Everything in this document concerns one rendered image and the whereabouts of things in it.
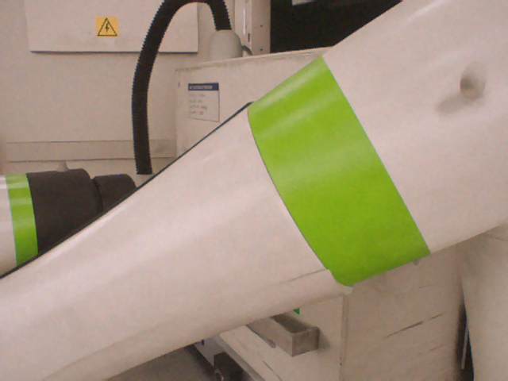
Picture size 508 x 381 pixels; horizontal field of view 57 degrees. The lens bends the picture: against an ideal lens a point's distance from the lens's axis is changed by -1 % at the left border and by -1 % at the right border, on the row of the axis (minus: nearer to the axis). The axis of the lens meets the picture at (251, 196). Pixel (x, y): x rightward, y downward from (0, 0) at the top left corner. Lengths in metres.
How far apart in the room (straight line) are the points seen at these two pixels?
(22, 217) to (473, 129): 0.35
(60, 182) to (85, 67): 0.68
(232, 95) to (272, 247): 0.51
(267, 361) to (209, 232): 0.52
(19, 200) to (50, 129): 0.70
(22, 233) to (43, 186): 0.04
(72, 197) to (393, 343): 0.41
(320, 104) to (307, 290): 0.09
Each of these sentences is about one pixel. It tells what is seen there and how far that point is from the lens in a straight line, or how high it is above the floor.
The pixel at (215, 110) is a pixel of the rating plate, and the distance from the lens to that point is 0.76.
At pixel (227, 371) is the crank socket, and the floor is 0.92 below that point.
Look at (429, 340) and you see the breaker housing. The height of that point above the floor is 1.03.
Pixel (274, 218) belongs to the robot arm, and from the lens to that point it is 0.21.
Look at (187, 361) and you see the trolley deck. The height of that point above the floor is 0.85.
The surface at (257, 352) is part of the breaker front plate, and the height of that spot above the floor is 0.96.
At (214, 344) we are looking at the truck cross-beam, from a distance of 0.86.
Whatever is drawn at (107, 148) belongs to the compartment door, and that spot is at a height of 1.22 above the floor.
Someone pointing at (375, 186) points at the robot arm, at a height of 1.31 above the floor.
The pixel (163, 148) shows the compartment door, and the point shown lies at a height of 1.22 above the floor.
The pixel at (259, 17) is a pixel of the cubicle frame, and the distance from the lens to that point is 1.07.
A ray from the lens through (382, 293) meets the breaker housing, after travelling 0.58.
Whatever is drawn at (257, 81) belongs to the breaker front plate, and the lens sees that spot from 0.64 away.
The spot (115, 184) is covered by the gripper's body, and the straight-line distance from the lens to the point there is 0.47.
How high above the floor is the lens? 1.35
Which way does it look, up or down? 13 degrees down
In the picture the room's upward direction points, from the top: straight up
